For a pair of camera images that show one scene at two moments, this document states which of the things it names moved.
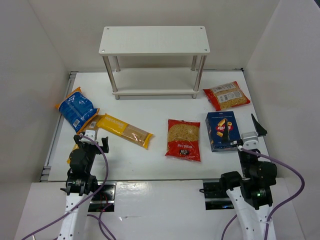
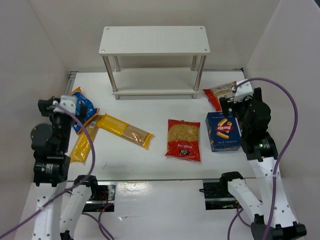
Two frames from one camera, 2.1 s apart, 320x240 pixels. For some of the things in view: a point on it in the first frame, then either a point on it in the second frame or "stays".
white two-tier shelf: (155, 41) stays
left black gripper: (93, 145) to (63, 114)
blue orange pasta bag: (78, 109) stays
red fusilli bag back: (226, 96) stays
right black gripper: (241, 145) to (240, 105)
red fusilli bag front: (183, 140) stays
